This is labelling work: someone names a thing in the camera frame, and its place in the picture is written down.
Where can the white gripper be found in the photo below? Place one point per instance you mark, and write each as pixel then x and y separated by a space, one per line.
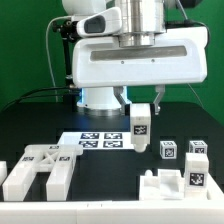
pixel 177 57

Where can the white chair seat block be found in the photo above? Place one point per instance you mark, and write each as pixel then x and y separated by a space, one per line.
pixel 168 184

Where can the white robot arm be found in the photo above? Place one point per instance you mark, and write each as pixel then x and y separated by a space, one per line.
pixel 130 43

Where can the white marker cube left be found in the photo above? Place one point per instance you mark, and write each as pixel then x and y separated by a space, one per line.
pixel 168 150

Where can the white marker cube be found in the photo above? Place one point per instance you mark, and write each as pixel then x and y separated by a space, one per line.
pixel 168 150
pixel 198 146

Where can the white marker cube right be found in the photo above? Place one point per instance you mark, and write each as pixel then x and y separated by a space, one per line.
pixel 198 146

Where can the white small block left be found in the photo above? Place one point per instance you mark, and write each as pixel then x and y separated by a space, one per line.
pixel 3 171

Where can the white marker base plate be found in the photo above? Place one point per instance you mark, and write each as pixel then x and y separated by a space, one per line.
pixel 98 140

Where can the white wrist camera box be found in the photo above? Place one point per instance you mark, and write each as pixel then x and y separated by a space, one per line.
pixel 105 23

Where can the black camera on stand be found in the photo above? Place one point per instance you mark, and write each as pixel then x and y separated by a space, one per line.
pixel 68 36

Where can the white chair back frame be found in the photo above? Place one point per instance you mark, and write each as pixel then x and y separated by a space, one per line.
pixel 56 160

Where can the white border wall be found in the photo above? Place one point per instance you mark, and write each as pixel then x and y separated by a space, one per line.
pixel 129 212

